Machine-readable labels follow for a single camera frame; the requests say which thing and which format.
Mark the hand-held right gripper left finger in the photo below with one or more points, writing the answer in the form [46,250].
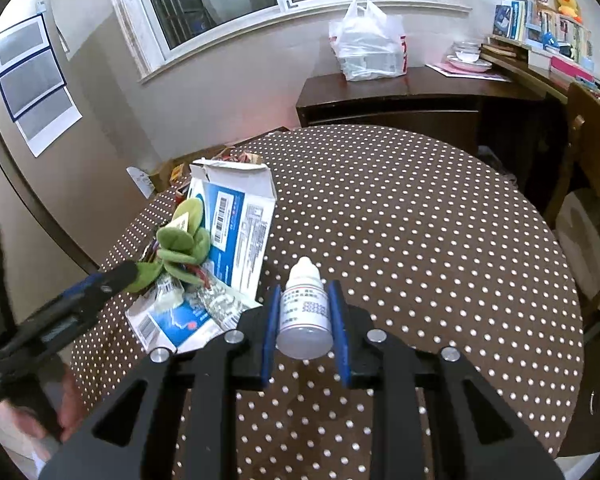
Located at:
[271,340]

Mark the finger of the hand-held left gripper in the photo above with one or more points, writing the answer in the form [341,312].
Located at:
[115,277]
[50,332]

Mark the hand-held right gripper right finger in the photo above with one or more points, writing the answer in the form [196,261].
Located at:
[341,340]

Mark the small white dropper bottle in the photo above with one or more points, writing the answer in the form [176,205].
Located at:
[305,310]

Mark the green plush frog toy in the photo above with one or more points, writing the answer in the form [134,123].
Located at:
[180,240]

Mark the person's left hand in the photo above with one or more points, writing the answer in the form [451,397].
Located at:
[74,405]

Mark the flattened blue white packet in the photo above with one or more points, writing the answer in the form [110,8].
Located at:
[180,322]

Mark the beige refrigerator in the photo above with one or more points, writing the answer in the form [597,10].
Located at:
[35,190]

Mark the blue white cardboard box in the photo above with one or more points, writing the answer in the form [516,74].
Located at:
[240,225]

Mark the brown polka dot tablecloth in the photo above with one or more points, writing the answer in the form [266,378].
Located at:
[405,235]

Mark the plain grey printed paper sheet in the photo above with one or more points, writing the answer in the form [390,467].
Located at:
[47,122]

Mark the blue framed grey paper sheet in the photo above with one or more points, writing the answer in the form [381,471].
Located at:
[30,85]

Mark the white framed grey paper sheet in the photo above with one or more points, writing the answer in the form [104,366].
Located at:
[20,42]

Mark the dark wooden desk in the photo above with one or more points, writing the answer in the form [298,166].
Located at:
[430,100]

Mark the pink paper sheet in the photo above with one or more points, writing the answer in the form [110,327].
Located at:
[470,74]

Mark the white plastic bag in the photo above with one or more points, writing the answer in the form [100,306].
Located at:
[367,45]

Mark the wooden chair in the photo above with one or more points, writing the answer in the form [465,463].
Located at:
[592,160]

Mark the white bowl stack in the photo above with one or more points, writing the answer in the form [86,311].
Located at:
[470,57]

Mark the row of books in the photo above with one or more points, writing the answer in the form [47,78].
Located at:
[540,27]

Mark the yellow duck plush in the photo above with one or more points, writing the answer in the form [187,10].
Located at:
[566,2]

